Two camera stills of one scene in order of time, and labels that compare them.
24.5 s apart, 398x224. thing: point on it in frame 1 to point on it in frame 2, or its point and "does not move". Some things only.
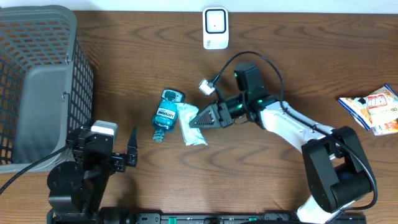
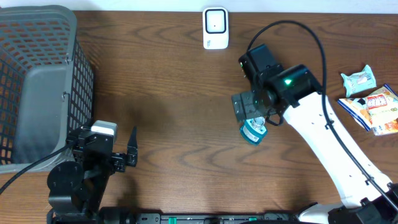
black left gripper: x=117 y=165 does not move
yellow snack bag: x=377 y=111 does not move
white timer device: x=215 y=28 does not move
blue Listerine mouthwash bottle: x=165 y=118 to x=254 y=130
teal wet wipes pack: x=193 y=136 to x=359 y=82
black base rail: x=128 y=218 does not move
